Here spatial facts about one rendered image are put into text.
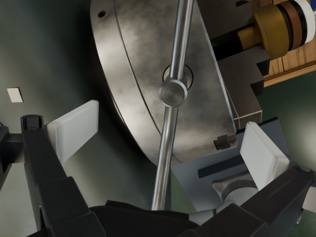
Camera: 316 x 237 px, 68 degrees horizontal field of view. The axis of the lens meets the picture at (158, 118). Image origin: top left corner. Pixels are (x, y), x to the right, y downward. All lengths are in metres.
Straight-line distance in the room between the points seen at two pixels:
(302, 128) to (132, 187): 1.72
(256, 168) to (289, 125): 1.75
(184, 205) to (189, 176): 1.28
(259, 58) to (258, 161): 0.23
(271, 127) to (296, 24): 0.57
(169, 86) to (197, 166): 0.80
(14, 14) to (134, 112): 0.15
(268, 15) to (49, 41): 0.30
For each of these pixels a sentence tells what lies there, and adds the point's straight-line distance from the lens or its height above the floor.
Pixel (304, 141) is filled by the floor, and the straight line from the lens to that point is 2.05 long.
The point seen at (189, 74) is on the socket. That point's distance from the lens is 0.26.
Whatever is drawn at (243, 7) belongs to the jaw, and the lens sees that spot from 0.40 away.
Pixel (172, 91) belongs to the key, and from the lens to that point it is 0.18.
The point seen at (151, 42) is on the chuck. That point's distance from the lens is 0.27.
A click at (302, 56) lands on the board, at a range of 0.70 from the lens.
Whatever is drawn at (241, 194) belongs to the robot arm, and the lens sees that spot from 0.89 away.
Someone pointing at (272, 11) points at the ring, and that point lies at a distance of 0.41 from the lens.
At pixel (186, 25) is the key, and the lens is 0.19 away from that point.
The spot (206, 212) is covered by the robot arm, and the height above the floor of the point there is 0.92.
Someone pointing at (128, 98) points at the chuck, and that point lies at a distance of 0.27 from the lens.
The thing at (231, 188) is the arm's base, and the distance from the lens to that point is 0.93.
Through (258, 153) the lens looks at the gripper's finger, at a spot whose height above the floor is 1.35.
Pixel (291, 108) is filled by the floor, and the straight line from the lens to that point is 1.86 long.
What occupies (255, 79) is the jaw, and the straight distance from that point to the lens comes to 0.36.
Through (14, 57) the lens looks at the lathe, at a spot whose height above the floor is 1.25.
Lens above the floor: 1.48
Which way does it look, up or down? 61 degrees down
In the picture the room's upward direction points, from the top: 175 degrees counter-clockwise
